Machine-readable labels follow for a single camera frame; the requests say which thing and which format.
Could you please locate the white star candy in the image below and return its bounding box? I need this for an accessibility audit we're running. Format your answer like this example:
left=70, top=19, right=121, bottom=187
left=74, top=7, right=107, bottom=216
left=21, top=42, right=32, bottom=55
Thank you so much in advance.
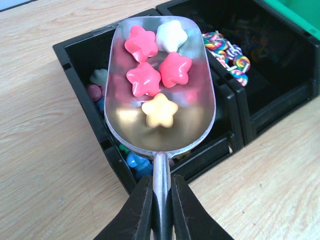
left=155, top=20, right=188, bottom=53

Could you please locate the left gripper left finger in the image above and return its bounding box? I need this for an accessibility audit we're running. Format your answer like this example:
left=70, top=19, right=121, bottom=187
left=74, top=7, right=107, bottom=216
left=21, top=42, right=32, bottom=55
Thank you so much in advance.
left=94, top=176, right=153, bottom=240

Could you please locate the black bin with star candies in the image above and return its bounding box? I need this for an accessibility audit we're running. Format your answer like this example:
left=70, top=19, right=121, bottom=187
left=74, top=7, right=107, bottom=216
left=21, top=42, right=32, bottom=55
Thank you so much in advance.
left=53, top=8, right=236, bottom=193

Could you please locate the pink star candy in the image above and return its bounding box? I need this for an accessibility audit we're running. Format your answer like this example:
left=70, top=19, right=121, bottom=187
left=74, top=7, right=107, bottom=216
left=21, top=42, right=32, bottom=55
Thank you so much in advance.
left=124, top=25, right=158, bottom=63

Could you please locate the green bin with gummies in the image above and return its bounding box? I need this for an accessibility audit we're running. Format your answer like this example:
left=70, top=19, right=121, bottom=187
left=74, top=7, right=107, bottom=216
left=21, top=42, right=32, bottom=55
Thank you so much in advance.
left=262, top=0, right=320, bottom=41

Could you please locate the yellow star candy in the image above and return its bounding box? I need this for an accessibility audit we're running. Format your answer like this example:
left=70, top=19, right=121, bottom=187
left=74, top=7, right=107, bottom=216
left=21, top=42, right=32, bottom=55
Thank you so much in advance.
left=141, top=93, right=179, bottom=128

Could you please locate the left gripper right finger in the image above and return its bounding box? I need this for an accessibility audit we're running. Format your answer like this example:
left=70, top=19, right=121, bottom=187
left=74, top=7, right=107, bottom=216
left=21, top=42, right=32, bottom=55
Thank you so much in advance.
left=171, top=175, right=232, bottom=240

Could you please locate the black bin with lollipop candies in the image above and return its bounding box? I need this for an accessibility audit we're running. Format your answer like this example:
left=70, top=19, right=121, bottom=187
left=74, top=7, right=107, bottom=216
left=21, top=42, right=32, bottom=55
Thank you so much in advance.
left=157, top=0, right=320, bottom=145

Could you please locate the metal scoop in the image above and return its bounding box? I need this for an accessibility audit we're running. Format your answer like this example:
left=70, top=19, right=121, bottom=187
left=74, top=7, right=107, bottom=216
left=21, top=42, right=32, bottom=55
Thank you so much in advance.
left=104, top=15, right=216, bottom=240

